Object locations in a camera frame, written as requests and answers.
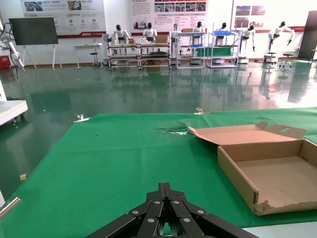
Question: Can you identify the green table cloth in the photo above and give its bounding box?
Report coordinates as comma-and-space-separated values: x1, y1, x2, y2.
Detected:
0, 107, 317, 238

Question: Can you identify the white wall poster red stripe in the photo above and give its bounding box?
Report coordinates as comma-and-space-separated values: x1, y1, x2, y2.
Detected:
21, 0, 107, 38

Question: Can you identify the black round stool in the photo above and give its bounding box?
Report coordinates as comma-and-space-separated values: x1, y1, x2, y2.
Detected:
89, 52, 104, 68
263, 52, 278, 66
279, 53, 296, 72

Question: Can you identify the wall poster with landscape photos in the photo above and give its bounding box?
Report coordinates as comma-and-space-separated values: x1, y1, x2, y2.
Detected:
233, 4, 305, 32

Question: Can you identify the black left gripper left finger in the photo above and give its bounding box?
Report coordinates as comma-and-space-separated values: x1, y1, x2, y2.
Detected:
85, 182, 166, 238

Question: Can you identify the white tube workbench rack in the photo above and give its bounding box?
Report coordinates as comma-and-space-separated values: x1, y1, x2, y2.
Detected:
106, 43, 142, 71
139, 42, 172, 71

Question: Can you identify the white metal shelf rack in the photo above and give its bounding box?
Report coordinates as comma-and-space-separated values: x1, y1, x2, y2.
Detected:
175, 31, 207, 69
207, 22, 240, 69

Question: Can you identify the small white table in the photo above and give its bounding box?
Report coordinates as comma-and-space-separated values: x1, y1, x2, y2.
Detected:
72, 43, 104, 70

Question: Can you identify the black display on white stand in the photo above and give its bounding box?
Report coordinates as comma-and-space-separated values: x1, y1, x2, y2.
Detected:
8, 16, 62, 70

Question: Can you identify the cardboard box with torn rim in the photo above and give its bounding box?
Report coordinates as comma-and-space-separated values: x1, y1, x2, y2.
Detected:
188, 121, 317, 216

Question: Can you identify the dark brown door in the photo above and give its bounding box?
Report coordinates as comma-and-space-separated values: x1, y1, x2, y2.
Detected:
298, 10, 317, 60

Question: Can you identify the green panel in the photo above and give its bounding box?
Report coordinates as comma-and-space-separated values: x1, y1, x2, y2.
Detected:
195, 47, 234, 59

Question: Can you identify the white wheeled cart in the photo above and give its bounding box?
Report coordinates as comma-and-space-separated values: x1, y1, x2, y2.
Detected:
0, 100, 28, 126

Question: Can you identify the red floor cabinet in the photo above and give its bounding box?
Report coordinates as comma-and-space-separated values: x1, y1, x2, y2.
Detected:
0, 55, 12, 70

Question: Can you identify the wall poster with photo row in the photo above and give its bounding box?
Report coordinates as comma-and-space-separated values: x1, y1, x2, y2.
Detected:
130, 0, 210, 37

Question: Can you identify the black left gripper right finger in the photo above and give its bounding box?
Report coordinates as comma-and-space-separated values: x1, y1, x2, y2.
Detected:
165, 182, 260, 238

